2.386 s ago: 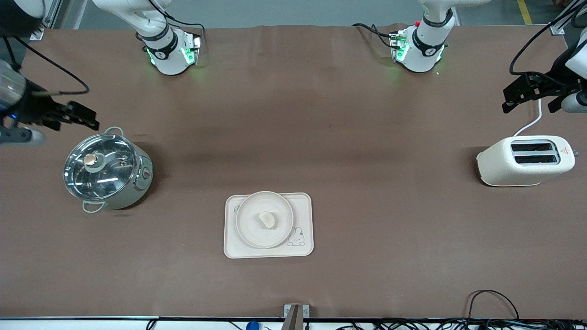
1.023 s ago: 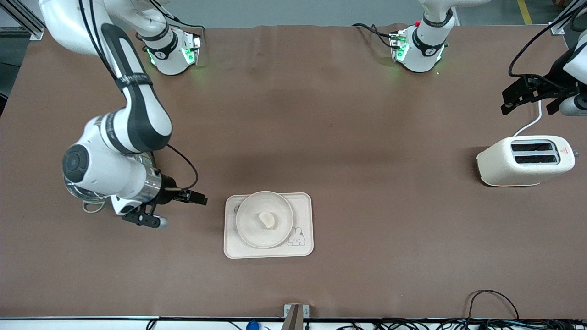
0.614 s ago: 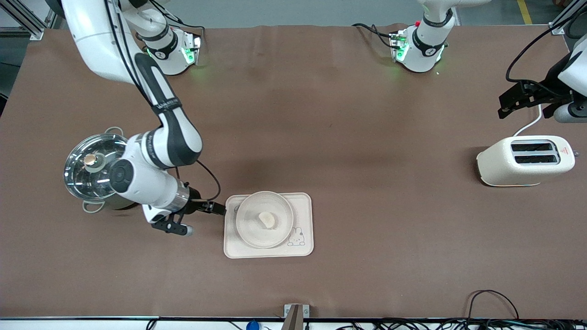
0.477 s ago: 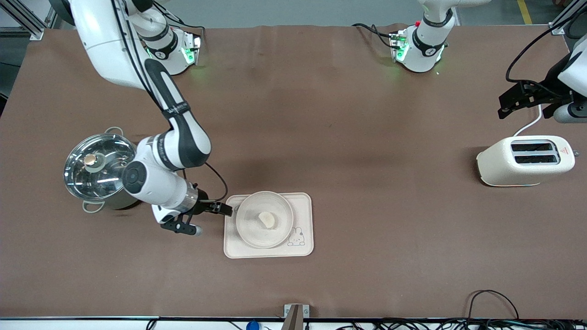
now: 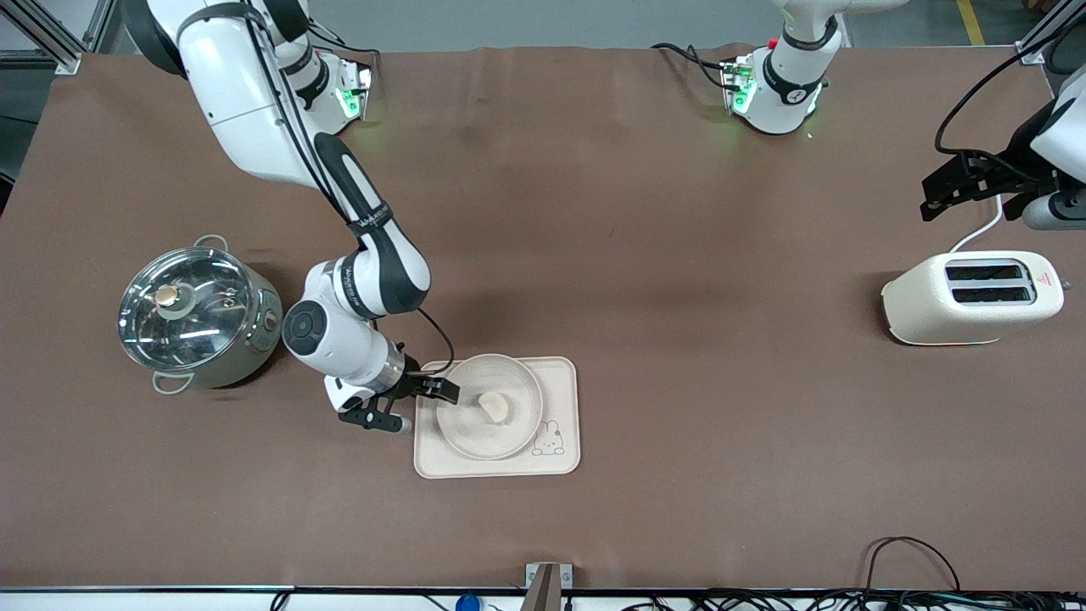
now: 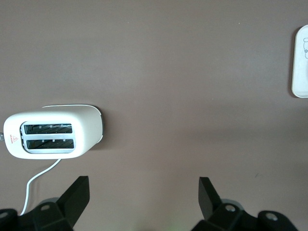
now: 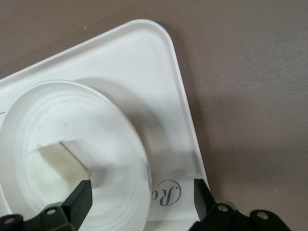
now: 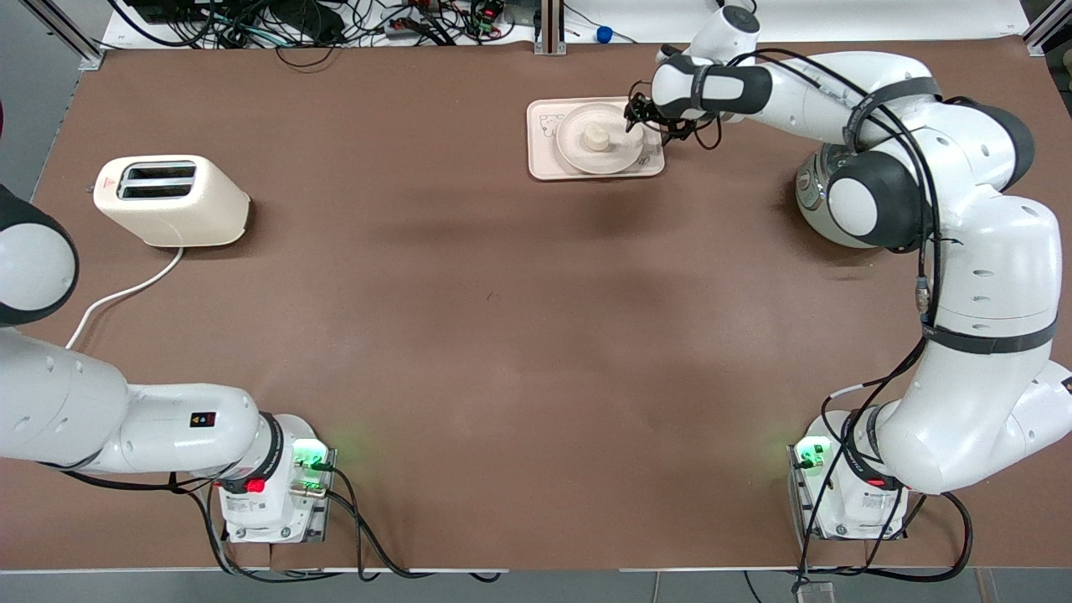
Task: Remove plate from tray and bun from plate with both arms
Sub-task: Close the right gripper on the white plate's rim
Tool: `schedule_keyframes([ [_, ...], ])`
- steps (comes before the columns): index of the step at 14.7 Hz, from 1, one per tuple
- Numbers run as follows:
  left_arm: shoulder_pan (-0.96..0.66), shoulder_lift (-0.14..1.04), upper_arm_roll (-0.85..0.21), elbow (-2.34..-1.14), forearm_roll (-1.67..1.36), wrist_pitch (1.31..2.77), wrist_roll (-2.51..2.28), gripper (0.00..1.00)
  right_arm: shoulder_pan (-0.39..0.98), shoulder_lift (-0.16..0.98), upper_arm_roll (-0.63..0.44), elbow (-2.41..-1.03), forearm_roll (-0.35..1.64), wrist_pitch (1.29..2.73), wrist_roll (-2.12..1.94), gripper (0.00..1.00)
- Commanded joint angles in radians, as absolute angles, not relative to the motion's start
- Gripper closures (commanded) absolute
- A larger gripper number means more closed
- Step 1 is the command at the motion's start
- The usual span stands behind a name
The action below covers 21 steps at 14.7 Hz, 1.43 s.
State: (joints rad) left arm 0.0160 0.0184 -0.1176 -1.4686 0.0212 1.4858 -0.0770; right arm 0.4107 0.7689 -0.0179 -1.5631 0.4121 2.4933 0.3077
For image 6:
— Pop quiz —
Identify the brown table cover mat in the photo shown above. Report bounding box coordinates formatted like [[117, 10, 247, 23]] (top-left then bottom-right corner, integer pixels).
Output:
[[0, 0, 308, 231]]

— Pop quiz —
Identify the white two-slot toaster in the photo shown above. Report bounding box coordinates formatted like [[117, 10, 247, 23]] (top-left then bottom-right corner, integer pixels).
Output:
[[0, 103, 105, 161]]

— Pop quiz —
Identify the beige rabbit print tray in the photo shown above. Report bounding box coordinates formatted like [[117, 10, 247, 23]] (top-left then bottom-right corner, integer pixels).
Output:
[[291, 24, 308, 99]]

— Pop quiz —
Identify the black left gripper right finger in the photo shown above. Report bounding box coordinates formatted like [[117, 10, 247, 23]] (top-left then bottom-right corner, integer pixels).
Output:
[[190, 177, 298, 231]]

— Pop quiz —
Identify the white toaster power cable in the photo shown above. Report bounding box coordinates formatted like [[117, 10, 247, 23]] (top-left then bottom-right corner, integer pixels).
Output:
[[20, 158, 61, 217]]

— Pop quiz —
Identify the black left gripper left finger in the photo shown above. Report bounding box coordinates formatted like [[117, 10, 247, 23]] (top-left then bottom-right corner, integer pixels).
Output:
[[0, 176, 90, 231]]

